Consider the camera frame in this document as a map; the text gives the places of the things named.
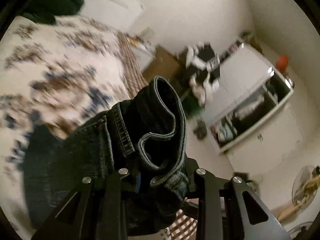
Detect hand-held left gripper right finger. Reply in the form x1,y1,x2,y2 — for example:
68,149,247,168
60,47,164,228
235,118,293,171
184,157,292,240

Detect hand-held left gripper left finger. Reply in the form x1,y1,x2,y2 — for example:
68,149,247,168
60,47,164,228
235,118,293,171
32,165,143,240

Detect dark denim pants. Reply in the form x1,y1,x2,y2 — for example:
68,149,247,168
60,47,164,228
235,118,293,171
23,76,189,235

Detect white open wardrobe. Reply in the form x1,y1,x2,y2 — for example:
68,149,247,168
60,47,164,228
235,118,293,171
201,40,295,153

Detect black and white clutter pile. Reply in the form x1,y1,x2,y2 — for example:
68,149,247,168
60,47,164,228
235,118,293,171
179,42,222,105

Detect cardboard box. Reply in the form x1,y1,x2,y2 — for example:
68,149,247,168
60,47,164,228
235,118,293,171
142,45,181,83

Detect checkered brown bed sheet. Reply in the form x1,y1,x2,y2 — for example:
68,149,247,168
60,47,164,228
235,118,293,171
117,32,148,98

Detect floral printed bed blanket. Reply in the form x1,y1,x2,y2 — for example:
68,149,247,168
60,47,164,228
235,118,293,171
0,15,130,233

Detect orange ball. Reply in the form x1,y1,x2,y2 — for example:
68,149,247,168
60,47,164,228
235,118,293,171
276,54,289,72

